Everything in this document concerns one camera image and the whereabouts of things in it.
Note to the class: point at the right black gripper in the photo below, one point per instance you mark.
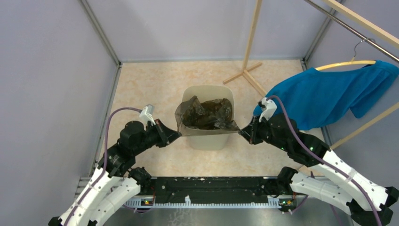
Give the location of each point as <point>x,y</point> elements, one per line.
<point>250,133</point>

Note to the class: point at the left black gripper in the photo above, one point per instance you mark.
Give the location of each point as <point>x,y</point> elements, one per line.
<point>166,135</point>

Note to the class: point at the dark translucent trash bag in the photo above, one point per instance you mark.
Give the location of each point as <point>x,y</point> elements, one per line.
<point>212,117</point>

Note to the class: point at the cream plastic trash bin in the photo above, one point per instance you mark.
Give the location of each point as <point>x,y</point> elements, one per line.
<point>205,93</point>

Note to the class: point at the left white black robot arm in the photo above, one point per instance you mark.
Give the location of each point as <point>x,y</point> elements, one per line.
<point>114,181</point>

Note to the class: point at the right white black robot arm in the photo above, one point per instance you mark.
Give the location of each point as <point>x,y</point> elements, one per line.
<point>367,203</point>

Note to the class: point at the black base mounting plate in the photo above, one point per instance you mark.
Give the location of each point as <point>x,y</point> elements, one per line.
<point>219,190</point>

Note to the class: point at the blue t-shirt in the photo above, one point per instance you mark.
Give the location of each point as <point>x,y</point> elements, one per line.
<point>315,99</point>

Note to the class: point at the yellow clothes hanger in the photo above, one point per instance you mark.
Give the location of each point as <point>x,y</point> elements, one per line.
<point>352,61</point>

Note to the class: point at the metal hanging rod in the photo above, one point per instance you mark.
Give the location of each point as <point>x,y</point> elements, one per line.
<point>353,31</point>

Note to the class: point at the wooden clothes rack stand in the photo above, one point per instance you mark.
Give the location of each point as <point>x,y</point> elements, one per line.
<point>340,8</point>

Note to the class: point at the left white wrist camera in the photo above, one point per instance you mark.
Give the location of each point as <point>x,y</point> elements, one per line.
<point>146,115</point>

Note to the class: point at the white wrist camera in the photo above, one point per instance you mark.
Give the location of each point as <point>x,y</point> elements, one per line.
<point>146,115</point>
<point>268,108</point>

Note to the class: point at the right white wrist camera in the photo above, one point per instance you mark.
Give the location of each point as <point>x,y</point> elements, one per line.
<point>268,108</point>

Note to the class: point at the aluminium frame rail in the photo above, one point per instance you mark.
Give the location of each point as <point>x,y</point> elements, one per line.
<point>100,32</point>

